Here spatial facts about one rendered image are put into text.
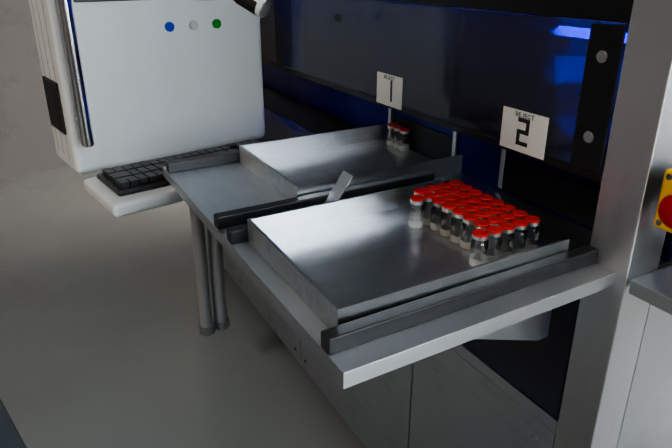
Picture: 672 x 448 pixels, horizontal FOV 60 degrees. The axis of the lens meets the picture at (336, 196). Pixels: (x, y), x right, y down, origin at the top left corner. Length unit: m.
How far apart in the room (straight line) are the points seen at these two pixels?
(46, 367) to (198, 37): 1.26
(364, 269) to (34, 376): 1.61
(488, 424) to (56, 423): 1.30
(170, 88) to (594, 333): 1.05
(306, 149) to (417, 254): 0.49
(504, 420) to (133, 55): 1.06
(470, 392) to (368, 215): 0.41
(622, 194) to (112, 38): 1.06
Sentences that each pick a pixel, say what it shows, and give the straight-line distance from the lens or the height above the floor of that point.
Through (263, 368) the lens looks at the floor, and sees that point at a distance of 2.02.
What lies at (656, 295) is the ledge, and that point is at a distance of 0.80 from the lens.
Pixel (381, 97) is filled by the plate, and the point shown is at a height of 1.00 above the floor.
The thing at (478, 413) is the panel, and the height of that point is 0.49.
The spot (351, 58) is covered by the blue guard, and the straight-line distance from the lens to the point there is 1.24.
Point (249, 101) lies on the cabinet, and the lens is 1.56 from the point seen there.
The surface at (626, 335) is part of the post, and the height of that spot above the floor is 0.79.
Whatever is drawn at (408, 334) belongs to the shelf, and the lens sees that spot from 0.64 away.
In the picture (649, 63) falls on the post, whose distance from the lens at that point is 0.75.
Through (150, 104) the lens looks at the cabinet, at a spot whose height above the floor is 0.94.
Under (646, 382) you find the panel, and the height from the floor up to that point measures 0.68.
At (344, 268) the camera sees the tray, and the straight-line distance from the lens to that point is 0.75.
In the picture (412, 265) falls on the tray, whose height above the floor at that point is 0.88.
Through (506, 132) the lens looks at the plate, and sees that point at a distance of 0.90.
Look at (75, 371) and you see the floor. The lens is 2.17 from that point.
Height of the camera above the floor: 1.24
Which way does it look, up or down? 22 degrees down
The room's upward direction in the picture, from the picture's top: straight up
